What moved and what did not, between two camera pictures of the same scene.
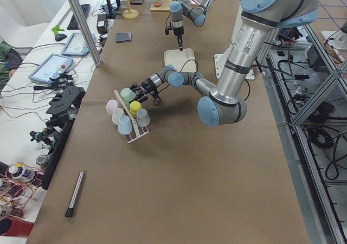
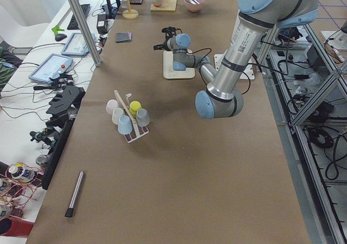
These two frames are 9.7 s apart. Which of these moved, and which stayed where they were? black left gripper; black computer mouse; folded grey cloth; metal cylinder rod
Moved: black left gripper
Stayed: metal cylinder rod; folded grey cloth; black computer mouse
